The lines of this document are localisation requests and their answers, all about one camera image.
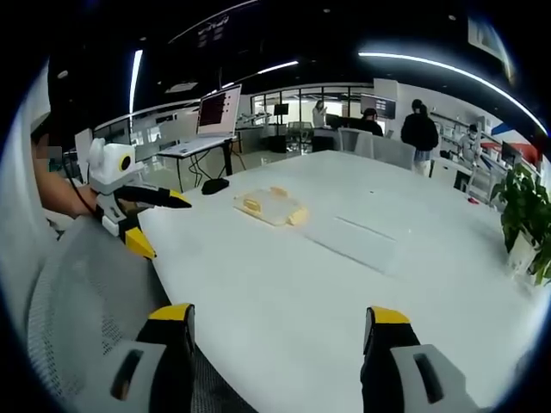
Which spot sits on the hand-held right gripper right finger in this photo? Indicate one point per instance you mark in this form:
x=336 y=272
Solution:
x=391 y=344

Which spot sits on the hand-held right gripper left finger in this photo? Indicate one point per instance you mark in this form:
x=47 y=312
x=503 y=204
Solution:
x=168 y=344

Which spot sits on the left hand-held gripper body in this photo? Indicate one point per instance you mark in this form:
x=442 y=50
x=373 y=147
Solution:
x=107 y=168

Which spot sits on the yellow plastic buckle part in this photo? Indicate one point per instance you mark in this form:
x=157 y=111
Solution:
x=298 y=216
x=249 y=203

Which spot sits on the white desk with black legs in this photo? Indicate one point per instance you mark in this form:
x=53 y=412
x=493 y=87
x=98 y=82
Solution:
x=193 y=152

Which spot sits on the small black device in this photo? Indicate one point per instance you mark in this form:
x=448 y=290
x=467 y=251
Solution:
x=215 y=186

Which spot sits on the grey mesh chair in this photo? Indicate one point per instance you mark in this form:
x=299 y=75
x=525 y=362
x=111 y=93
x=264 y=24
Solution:
x=86 y=292

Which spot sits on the person's white shirt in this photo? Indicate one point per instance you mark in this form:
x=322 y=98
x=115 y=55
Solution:
x=21 y=193

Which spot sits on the ceiling light strip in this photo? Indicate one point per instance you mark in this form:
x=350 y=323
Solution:
x=439 y=66
x=136 y=81

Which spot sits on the white laptop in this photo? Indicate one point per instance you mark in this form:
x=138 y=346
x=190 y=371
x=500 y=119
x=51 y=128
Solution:
x=215 y=116

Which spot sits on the black monitor on stand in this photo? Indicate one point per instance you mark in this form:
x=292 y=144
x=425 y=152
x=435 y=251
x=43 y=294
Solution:
x=280 y=129

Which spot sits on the small red object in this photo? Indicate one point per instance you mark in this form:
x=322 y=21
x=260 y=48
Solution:
x=473 y=200

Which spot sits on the grey office chair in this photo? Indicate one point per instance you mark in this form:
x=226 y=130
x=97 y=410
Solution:
x=394 y=155

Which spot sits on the green potted plant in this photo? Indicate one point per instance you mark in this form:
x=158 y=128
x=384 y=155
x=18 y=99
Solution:
x=523 y=202

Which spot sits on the white office chair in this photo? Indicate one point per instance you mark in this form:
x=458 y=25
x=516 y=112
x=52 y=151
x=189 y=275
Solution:
x=354 y=139

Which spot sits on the black wall monitor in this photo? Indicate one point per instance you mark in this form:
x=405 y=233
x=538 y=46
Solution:
x=379 y=106

